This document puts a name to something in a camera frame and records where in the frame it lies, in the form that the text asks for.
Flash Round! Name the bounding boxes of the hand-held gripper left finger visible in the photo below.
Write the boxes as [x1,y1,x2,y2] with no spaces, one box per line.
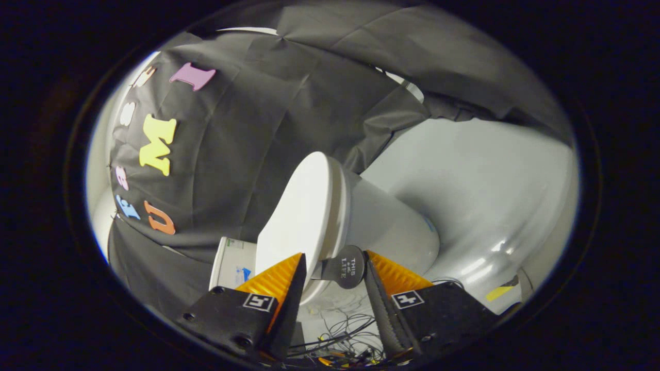
[175,252,308,361]

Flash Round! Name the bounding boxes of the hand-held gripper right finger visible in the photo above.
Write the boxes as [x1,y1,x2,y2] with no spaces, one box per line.
[364,250,521,361]

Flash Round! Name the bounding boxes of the black round lid lifter handle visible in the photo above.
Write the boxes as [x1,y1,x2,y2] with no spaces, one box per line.
[312,245,367,289]

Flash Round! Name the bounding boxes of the white toilet bowl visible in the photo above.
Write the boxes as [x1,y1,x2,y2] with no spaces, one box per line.
[340,173,440,276]

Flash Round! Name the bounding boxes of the white toilet seat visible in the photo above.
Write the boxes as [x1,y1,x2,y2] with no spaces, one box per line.
[320,160,354,261]

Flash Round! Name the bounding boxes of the black backdrop cloth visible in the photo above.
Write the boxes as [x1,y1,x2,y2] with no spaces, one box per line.
[106,3,573,320]

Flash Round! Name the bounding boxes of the tangle of black cables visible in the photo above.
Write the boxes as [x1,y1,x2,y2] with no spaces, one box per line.
[289,304,392,369]

